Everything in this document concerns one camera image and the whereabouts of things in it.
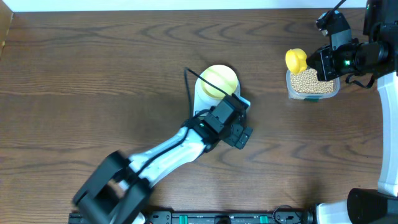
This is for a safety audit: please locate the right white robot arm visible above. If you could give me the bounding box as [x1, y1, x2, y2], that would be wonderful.
[301, 0, 397, 224]

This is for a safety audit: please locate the white digital kitchen scale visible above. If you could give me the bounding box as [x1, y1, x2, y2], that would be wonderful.
[193, 77, 242, 118]

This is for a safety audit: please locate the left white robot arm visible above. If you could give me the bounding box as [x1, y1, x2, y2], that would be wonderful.
[72, 95, 252, 223]

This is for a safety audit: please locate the yellow plastic bowl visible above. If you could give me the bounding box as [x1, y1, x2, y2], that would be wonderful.
[200, 65, 239, 100]

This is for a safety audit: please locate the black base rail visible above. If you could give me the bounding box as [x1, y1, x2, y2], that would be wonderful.
[146, 211, 301, 224]

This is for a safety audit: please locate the clear container of soybeans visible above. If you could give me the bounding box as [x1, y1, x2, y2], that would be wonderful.
[286, 68, 340, 101]

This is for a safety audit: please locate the yellow measuring scoop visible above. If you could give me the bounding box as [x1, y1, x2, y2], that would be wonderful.
[285, 49, 308, 75]

